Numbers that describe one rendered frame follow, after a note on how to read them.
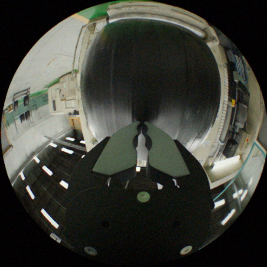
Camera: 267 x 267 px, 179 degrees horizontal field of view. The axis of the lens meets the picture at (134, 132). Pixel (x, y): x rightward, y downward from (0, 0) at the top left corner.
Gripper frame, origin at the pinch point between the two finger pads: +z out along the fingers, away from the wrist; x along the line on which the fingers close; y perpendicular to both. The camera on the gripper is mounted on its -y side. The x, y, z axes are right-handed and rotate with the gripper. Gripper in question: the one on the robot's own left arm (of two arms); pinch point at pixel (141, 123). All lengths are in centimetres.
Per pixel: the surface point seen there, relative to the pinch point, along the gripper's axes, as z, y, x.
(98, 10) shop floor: 73, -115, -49
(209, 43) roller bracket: 15.9, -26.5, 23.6
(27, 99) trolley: 190, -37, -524
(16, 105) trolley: 109, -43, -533
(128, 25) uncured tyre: 4.2, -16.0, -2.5
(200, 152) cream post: 17.6, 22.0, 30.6
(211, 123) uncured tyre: 1.5, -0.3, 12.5
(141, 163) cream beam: 40, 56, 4
